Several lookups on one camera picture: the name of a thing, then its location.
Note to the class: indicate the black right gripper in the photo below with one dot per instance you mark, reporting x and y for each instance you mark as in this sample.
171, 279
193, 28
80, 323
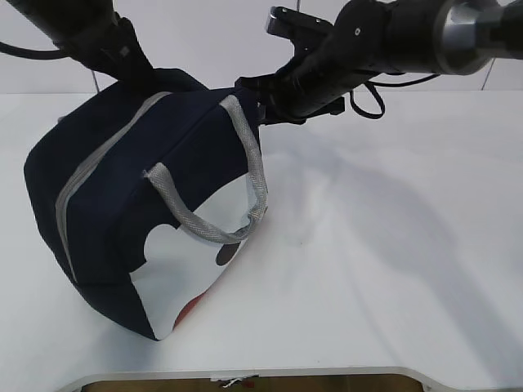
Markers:
294, 93

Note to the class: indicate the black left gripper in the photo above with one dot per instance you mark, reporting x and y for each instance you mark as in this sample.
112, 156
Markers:
111, 47

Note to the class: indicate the navy blue lunch bag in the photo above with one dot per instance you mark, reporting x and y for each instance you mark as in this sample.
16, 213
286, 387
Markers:
145, 199

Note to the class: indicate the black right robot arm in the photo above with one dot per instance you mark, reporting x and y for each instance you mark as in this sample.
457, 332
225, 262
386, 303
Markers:
371, 38

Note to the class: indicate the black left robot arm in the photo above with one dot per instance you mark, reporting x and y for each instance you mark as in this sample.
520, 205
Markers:
60, 20

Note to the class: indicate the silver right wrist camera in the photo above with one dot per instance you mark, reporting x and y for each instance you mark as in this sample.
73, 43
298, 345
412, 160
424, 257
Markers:
286, 23

